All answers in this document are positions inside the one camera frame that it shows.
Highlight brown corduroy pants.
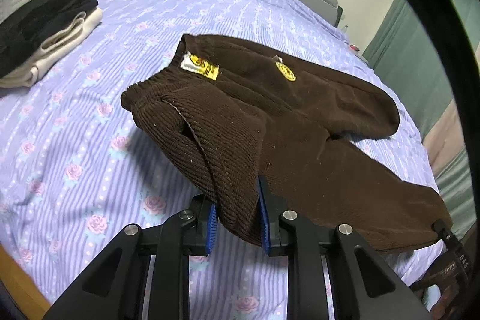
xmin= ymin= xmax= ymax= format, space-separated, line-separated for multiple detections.
xmin=121 ymin=34 xmax=452 ymax=253

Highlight beige curtain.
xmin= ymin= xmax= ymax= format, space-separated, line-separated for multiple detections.
xmin=423 ymin=99 xmax=465 ymax=176

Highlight purple floral bed sheet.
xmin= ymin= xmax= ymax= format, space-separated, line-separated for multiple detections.
xmin=0 ymin=0 xmax=448 ymax=320

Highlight green curtain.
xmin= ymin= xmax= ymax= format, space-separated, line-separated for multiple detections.
xmin=364 ymin=0 xmax=476 ymax=237

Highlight cream folded garment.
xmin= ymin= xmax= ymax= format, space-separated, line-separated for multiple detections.
xmin=1 ymin=7 xmax=103 ymax=88

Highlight black folded garment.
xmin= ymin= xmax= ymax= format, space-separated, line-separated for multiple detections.
xmin=1 ymin=0 xmax=98 ymax=77

